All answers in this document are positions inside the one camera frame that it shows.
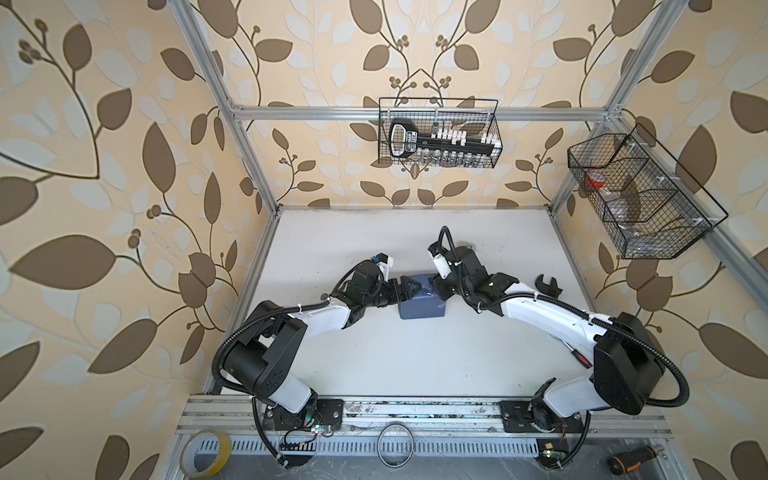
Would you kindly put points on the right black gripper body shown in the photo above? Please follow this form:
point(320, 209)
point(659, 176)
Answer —
point(463, 291)

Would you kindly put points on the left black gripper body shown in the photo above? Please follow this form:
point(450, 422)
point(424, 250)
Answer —
point(380, 297)

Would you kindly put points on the blue wrapping paper sheet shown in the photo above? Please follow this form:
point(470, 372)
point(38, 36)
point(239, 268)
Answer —
point(424, 304)

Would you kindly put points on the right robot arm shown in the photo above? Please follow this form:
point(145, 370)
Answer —
point(625, 370)

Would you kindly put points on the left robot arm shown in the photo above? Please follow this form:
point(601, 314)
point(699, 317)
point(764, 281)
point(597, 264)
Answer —
point(257, 358)

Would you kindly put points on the black adjustable wrench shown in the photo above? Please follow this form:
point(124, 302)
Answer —
point(549, 288)

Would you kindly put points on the black socket set holder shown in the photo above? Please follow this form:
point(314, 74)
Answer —
point(405, 139)

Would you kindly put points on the yellow tape roll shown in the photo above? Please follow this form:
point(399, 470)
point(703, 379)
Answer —
point(205, 454)

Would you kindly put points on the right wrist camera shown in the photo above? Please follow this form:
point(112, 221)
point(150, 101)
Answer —
point(443, 259)

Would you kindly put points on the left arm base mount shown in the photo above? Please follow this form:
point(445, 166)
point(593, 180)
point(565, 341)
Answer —
point(320, 414)

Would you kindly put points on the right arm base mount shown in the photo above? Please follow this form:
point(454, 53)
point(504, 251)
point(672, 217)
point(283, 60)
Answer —
point(518, 416)

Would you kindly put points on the back wire basket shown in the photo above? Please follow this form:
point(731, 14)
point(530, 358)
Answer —
point(475, 116)

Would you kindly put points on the wire basket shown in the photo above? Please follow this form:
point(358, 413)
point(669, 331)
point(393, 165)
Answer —
point(652, 206)
point(475, 116)

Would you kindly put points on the right wire basket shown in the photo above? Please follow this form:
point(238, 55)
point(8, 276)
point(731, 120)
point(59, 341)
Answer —
point(652, 206)

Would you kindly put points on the orange handled screwdriver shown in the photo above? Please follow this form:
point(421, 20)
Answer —
point(629, 461)

